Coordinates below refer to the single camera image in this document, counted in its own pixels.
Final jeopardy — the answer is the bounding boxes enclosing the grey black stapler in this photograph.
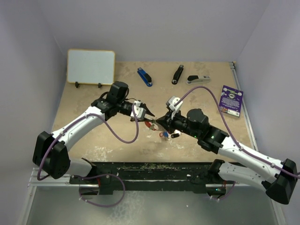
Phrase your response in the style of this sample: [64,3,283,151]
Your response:
[186,75,210,85]

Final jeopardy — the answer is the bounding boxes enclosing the key with blue tag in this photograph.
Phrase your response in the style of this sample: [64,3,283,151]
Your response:
[159,131,169,140]

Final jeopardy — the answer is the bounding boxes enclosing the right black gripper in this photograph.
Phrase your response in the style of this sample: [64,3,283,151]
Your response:
[156,108,201,139]

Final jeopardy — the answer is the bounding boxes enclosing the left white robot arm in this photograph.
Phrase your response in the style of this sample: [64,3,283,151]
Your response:
[32,81,153,184]

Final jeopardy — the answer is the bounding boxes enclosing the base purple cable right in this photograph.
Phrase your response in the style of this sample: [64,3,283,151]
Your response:
[210,180,236,202]

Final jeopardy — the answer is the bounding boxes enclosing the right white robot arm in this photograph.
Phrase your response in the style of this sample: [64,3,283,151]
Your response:
[156,109,298,205]

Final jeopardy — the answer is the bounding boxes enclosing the small whiteboard yellow frame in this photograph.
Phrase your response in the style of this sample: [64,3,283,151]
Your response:
[67,49,115,85]

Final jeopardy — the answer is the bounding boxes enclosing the purple card package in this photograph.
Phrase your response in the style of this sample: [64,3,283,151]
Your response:
[219,85,243,118]

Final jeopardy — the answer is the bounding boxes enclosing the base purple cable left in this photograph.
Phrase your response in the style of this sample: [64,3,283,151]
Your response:
[78,173,126,207]

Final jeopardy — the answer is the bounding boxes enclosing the blue stapler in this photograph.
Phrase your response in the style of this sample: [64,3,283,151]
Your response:
[137,67,152,87]

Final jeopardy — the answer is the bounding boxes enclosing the key with black tag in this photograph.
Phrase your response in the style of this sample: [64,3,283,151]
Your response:
[171,133,181,139]

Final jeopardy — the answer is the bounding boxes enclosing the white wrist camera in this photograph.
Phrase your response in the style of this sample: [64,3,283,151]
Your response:
[131,100,146,120]
[166,96,183,119]

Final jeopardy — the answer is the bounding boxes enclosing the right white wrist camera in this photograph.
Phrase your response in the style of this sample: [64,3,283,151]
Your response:
[166,96,183,119]

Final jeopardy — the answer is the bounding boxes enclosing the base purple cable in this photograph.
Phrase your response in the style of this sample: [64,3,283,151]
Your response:
[210,180,236,202]
[78,173,126,207]

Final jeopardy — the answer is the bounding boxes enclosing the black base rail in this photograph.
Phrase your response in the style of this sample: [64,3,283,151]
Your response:
[70,160,232,197]

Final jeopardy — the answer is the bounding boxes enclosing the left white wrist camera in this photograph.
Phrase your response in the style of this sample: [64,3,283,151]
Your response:
[131,100,146,120]

